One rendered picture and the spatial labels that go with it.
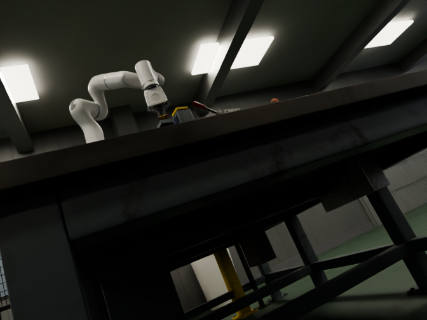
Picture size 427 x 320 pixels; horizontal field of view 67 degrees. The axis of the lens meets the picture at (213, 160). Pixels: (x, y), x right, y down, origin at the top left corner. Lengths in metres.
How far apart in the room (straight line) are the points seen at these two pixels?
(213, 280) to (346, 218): 2.98
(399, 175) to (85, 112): 6.46
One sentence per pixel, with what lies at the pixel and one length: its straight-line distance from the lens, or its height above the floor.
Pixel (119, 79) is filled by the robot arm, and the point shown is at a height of 1.53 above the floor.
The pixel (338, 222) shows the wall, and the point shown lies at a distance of 6.15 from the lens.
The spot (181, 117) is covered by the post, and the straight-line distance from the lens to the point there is 1.43.
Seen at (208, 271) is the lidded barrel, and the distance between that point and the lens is 4.25.
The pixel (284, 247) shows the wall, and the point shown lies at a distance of 5.46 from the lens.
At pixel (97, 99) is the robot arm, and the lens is 2.00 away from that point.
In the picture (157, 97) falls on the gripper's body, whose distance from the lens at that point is 1.65.
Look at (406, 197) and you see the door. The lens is 7.34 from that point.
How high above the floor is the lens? 0.48
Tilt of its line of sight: 17 degrees up
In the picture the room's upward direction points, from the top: 23 degrees counter-clockwise
